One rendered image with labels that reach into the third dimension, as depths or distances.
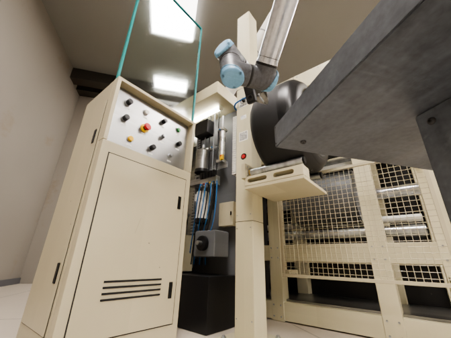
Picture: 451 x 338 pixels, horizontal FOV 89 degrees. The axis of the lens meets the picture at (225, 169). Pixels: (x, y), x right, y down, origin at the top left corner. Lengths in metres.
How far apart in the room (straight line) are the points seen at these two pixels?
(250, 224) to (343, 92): 1.20
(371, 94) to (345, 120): 0.05
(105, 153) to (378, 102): 1.06
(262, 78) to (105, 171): 0.78
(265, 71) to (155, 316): 1.18
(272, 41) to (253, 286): 1.18
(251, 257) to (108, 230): 0.76
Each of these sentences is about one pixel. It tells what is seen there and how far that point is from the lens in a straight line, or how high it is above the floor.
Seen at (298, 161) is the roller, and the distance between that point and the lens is 1.28.
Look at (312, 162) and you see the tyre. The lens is 1.37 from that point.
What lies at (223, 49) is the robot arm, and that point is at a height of 1.18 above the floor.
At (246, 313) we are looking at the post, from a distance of 1.45.
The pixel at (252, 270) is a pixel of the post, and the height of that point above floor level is 0.34.
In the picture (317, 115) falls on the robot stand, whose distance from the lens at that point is 0.31.
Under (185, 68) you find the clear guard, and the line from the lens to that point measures 1.85.
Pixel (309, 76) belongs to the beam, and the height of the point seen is 1.72.
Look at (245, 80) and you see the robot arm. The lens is 0.98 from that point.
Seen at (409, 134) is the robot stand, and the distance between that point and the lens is 0.41.
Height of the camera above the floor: 0.39
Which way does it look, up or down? 22 degrees up
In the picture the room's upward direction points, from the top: 2 degrees clockwise
